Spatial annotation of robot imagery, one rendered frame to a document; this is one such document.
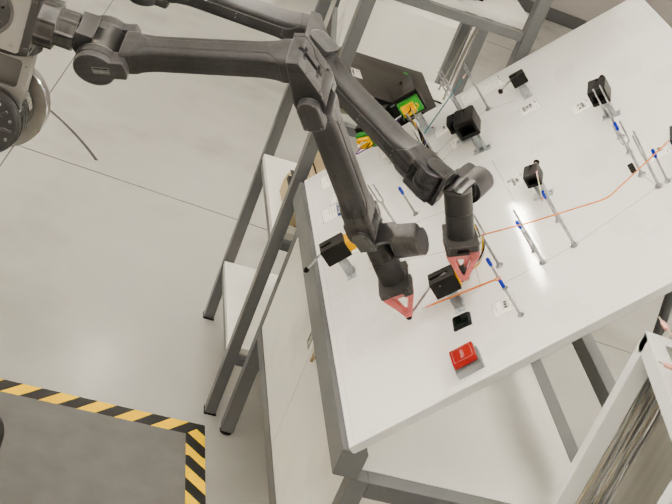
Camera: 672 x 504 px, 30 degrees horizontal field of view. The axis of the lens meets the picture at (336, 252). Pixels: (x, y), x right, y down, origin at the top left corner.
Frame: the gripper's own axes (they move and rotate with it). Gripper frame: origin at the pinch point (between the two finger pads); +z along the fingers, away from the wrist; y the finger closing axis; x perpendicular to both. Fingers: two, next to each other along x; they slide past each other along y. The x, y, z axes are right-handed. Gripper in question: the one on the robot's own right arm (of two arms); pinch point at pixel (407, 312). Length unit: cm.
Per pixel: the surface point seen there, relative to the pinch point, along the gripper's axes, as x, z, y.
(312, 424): 31.6, 24.9, 5.4
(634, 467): -35, 6, -57
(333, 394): 19.5, 6.8, -10.5
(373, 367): 10.0, 5.6, -7.3
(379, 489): 14.5, 19.1, -28.8
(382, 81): 1, 0, 117
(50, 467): 116, 42, 44
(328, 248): 16.3, -3.9, 29.3
